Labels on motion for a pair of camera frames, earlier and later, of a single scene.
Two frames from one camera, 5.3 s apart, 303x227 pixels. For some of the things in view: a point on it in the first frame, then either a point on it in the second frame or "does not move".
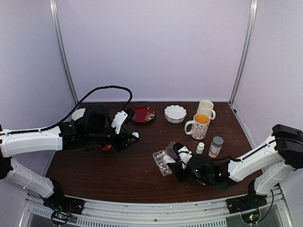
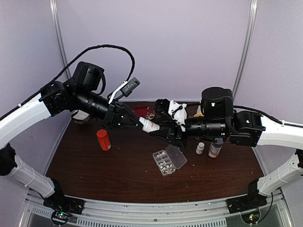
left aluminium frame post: x=53 y=6 does not move
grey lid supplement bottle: x=216 y=147 does not move
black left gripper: x=125 y=135 to x=116 y=108
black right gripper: x=177 y=166 to x=168 y=135
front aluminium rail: x=213 y=213 does not move
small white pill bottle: x=168 y=160 to x=148 y=126
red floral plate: x=143 y=114 does not move
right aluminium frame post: x=243 y=62 does not move
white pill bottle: x=200 y=148 does not move
